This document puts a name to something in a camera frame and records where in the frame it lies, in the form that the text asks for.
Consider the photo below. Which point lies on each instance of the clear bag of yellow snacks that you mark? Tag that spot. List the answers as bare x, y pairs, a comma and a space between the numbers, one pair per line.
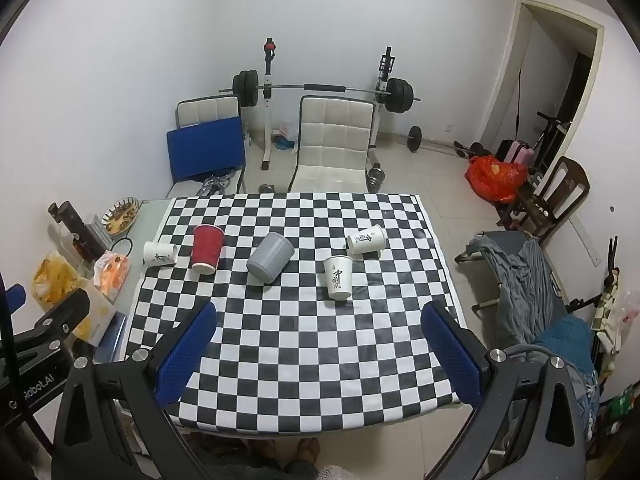
52, 280

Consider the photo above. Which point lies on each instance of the white printed paper cup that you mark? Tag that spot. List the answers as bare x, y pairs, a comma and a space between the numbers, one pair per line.
366, 240
338, 277
160, 254

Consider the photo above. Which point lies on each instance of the dark folding cot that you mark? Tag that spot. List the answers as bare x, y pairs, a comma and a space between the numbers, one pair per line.
505, 245

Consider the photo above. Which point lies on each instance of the black white checkered tablecloth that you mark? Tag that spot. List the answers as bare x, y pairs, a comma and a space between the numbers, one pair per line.
300, 350

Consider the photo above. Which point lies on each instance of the grey plastic cup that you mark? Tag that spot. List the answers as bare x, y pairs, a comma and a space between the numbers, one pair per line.
270, 257

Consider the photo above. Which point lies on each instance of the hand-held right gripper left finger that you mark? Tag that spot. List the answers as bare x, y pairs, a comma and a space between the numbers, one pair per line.
186, 355

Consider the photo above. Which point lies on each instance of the patterned plate with food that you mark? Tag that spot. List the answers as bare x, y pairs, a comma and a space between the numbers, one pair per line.
120, 216

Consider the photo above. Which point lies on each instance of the red paper cup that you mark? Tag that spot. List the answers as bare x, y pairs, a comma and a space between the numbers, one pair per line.
207, 250

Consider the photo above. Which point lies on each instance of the white wall strip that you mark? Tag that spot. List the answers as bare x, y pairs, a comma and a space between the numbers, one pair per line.
587, 240

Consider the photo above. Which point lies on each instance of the blue flat board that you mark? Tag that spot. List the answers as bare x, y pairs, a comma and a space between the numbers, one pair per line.
205, 147

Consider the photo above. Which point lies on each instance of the orange snack packet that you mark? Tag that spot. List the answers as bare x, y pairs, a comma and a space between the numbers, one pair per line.
111, 277

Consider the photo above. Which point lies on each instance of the person's foot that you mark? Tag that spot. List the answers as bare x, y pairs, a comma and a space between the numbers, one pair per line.
306, 452

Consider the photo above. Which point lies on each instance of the teal towel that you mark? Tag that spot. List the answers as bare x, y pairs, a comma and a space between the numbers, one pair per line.
567, 342

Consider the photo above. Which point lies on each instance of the white yellow carton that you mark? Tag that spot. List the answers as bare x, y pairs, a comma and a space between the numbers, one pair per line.
95, 317

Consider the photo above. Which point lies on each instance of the grey cloth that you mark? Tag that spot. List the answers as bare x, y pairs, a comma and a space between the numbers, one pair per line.
525, 285

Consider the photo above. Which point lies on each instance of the door frame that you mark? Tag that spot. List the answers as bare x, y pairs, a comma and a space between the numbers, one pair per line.
510, 60

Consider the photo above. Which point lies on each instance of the dark bottle gift box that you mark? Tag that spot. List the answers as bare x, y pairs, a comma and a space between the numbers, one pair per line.
82, 237

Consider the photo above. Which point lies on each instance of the white barbell rack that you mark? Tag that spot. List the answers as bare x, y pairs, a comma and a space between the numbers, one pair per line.
267, 110

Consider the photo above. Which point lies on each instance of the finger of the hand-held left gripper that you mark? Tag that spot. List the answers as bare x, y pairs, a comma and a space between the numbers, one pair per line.
60, 312
15, 296

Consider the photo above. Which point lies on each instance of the black tripod stand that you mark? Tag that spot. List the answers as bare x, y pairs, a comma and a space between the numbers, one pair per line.
611, 260

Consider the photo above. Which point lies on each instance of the white padded chair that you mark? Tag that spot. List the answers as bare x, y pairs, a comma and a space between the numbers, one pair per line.
207, 109
332, 140

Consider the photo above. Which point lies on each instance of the red plastic bag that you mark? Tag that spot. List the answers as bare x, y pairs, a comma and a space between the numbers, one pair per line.
492, 177

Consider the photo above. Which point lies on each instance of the black dumbbell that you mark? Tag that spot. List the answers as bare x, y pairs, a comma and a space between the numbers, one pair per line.
376, 177

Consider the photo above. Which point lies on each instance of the clear pink plastic bag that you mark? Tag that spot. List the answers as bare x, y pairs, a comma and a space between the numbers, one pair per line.
625, 305

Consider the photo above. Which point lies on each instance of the blue book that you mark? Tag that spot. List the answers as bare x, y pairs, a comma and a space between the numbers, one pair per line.
112, 337

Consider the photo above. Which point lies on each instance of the black kick scooter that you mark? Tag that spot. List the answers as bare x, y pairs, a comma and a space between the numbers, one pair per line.
547, 135

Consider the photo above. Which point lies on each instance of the dark wooden chair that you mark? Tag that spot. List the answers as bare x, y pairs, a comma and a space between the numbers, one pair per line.
565, 190

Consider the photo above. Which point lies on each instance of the long barbell with black plates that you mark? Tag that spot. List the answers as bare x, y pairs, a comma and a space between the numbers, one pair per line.
400, 95

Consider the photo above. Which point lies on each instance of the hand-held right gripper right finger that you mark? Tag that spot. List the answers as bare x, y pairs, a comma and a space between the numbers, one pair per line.
452, 355

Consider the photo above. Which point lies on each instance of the short barbell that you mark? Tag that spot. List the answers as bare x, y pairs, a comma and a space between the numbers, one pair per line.
414, 139

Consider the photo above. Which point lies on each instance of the pink suitcase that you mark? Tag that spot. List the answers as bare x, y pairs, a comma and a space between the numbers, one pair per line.
517, 152

